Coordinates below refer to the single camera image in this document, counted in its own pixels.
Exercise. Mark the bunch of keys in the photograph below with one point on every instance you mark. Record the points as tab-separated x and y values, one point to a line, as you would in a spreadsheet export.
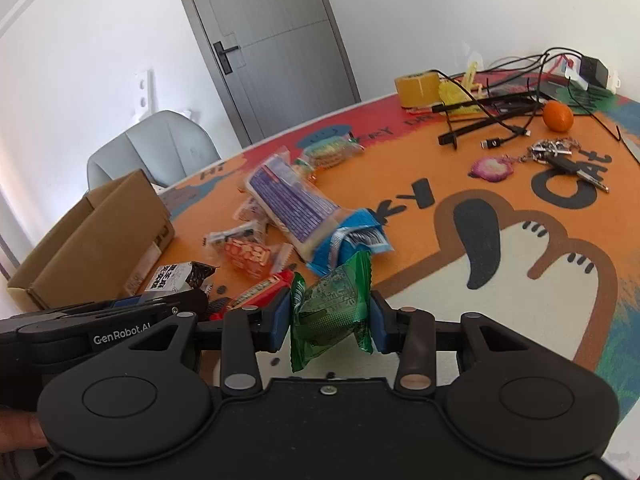
560	157

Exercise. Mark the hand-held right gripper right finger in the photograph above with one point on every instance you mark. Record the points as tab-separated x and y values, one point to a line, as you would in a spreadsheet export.
378	330

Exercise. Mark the biscuit packet with orange ends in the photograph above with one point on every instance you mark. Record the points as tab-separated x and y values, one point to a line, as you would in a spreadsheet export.
330	150

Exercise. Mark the grey door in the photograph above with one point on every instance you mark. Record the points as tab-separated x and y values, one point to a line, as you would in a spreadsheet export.
280	35

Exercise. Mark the clear packet with black snack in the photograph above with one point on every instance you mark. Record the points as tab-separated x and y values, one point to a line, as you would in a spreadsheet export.
235	236

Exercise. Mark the white wall bracket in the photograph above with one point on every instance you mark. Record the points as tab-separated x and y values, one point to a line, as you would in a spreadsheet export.
143	89

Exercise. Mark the orange printed table mat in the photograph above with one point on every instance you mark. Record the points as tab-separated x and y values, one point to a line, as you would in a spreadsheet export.
400	170

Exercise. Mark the white power strip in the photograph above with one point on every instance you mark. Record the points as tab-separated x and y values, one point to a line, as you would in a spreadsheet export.
575	77

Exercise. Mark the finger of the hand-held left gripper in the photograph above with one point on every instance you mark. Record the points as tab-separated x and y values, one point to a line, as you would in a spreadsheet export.
192	302

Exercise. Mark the brown cardboard box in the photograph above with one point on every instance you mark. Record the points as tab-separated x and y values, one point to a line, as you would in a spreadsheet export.
100	240

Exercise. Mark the black power adapter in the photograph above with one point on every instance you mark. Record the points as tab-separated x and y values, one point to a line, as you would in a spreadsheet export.
595	71

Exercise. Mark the grey chair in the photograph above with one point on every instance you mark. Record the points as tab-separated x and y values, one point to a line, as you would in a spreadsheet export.
155	150

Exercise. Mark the person's left hand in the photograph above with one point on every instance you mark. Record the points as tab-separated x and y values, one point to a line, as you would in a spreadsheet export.
20	430

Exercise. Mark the black and white snack packet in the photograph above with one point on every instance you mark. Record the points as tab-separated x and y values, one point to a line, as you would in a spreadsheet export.
175	275

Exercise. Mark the orange-red patterned snack packet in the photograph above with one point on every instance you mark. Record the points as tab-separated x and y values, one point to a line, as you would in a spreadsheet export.
247	257

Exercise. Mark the yellow plastic toy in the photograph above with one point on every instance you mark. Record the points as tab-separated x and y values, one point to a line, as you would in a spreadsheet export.
457	91

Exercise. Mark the large purple snack packet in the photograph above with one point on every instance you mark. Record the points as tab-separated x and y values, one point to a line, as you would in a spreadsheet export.
295	205

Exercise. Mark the red snack bar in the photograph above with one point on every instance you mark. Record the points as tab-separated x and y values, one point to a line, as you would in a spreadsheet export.
260	290

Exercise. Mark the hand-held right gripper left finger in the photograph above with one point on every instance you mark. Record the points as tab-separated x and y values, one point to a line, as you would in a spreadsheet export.
280	327

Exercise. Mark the green snack packet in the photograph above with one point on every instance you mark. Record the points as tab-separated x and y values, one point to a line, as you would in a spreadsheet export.
330	310

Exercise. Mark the blue snack packet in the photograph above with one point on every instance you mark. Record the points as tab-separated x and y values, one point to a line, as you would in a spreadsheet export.
350	232

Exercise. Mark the yellow tape roll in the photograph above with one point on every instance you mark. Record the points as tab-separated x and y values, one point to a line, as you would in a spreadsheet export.
417	89

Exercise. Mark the orange tangerine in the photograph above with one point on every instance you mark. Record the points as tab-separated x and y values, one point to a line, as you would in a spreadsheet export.
558	116

